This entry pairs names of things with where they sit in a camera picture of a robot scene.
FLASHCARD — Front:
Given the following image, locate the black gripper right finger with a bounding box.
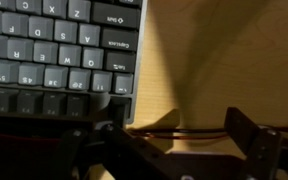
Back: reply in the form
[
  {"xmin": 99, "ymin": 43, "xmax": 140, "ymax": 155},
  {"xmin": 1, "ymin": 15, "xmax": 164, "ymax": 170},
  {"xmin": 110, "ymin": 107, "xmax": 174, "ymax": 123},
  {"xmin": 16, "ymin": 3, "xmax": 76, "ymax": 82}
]
[{"xmin": 223, "ymin": 106, "xmax": 283, "ymax": 180}]

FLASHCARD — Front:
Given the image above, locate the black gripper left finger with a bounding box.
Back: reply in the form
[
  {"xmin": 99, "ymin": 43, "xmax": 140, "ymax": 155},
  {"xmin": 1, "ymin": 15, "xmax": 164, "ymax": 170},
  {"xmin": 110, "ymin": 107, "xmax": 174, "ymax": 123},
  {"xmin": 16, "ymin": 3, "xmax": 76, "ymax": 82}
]
[{"xmin": 55, "ymin": 97, "xmax": 187, "ymax": 180}]

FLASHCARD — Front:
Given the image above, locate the grey mechanical keyboard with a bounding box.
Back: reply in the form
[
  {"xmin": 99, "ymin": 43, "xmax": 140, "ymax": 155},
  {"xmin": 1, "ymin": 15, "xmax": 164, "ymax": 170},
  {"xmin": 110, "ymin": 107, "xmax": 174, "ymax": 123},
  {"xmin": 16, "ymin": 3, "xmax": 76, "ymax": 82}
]
[{"xmin": 0, "ymin": 0, "xmax": 149, "ymax": 126}]

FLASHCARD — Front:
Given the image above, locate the black desk mat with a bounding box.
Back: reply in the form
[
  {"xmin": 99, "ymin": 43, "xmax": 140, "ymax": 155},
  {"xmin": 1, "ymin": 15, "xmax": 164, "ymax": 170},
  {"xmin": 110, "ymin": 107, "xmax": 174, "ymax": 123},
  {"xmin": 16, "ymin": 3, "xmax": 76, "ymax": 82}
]
[{"xmin": 0, "ymin": 114, "xmax": 95, "ymax": 180}]

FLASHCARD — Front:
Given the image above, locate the red and black wire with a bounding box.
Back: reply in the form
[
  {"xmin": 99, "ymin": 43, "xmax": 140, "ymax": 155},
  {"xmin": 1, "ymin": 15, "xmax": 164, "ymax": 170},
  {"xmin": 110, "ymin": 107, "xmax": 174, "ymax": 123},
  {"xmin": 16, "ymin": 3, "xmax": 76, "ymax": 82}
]
[{"xmin": 127, "ymin": 126, "xmax": 288, "ymax": 141}]

